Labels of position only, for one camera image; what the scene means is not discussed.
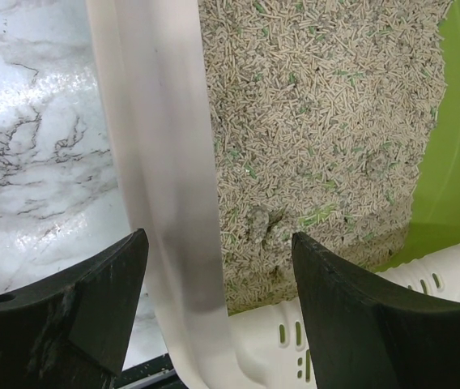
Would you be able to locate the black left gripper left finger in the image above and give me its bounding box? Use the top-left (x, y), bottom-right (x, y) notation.
top-left (0, 229), bottom-right (149, 388)

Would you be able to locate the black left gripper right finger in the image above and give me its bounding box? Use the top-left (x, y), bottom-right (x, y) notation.
top-left (292, 233), bottom-right (460, 388)

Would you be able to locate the beige green litter box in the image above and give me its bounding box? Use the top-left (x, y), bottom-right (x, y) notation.
top-left (87, 1), bottom-right (460, 388)

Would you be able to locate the black mounting base rail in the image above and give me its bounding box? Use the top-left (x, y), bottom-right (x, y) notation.
top-left (113, 353), bottom-right (175, 388)

